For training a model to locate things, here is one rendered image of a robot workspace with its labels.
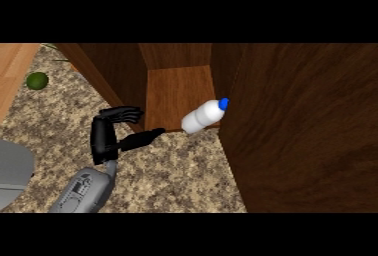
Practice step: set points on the wooden cabinet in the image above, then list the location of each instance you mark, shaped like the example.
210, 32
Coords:
179, 96

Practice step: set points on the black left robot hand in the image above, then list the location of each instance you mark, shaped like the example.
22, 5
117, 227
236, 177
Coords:
103, 140

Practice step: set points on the white blue-capped water bottle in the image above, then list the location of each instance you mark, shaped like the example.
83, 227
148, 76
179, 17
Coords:
204, 116

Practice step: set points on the grey rounded object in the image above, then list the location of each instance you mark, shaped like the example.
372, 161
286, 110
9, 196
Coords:
12, 173

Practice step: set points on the narrow dark wooden cabinet door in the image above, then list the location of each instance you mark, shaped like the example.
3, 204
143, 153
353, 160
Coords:
115, 73

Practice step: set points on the green round fruit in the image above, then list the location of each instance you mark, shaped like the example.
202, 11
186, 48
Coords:
37, 81

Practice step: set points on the large dark wooden cabinet door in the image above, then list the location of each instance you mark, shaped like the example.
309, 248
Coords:
304, 126

